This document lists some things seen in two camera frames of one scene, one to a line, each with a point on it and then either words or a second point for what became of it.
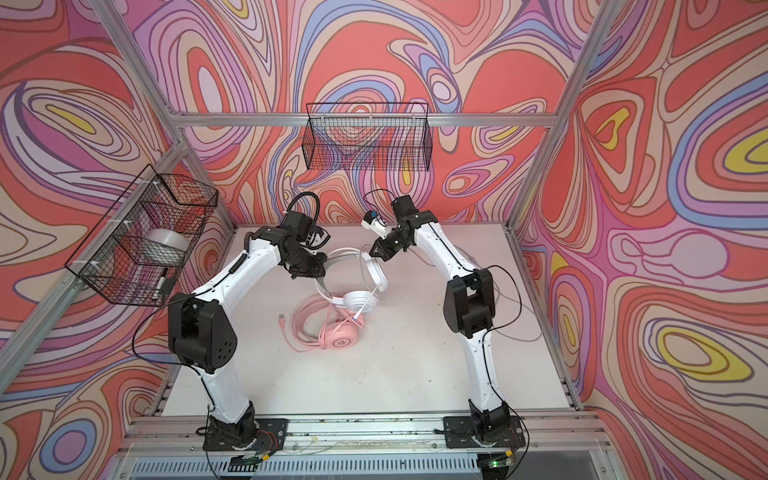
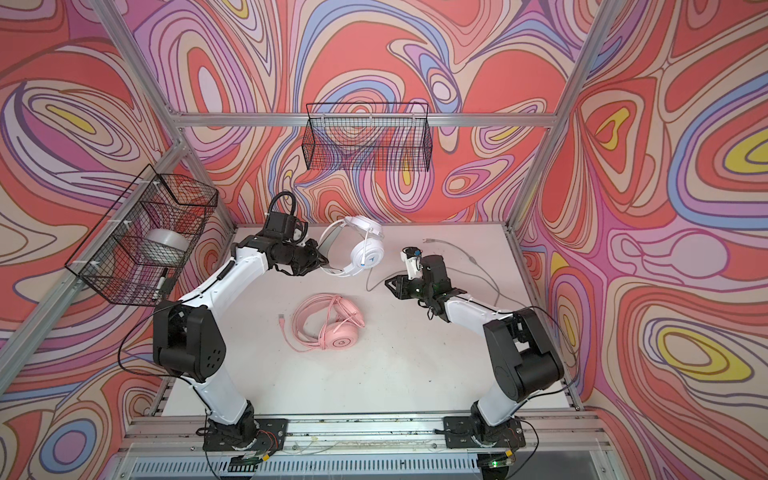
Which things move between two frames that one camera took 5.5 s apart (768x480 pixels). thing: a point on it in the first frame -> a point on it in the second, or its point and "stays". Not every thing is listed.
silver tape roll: [165, 245] stays
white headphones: [359, 301] -> [349, 245]
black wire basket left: [138, 249] stays
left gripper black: [319, 269] stays
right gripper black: [386, 252] -> [402, 282]
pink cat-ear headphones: [318, 322] stays
